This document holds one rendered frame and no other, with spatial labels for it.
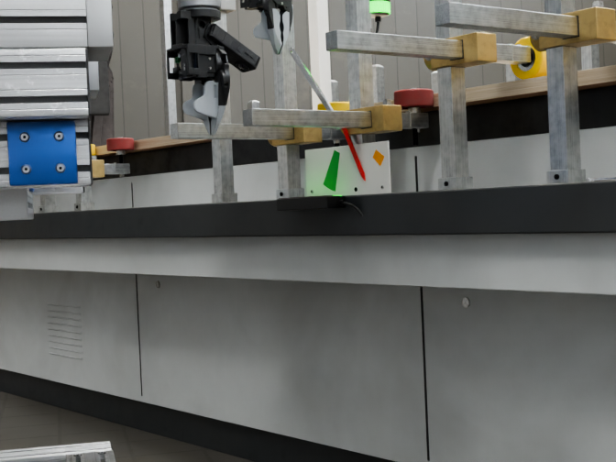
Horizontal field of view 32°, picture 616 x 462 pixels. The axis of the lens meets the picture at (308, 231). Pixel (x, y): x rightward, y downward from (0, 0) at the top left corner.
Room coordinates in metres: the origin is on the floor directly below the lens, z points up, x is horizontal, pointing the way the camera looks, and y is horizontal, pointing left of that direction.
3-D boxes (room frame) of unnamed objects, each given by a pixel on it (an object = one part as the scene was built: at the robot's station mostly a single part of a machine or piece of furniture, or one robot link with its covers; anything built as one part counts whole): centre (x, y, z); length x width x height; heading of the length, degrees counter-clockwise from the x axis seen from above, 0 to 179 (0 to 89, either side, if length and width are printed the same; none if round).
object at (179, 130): (2.26, 0.08, 0.84); 0.43 x 0.03 x 0.04; 128
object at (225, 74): (1.87, 0.14, 0.90); 0.05 x 0.02 x 0.09; 38
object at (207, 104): (1.86, 0.16, 0.86); 0.06 x 0.03 x 0.09; 128
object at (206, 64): (1.87, 0.18, 0.97); 0.09 x 0.08 x 0.12; 128
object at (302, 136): (2.33, 0.02, 0.84); 0.13 x 0.06 x 0.05; 38
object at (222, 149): (2.56, 0.20, 0.93); 0.05 x 0.04 x 0.45; 38
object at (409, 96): (2.18, -0.23, 0.85); 0.08 x 0.08 x 0.11
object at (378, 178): (2.16, -0.08, 0.75); 0.26 x 0.01 x 0.10; 38
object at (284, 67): (2.35, 0.04, 0.89); 0.03 x 0.03 x 0.48; 38
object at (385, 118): (2.13, -0.13, 0.85); 0.13 x 0.06 x 0.05; 38
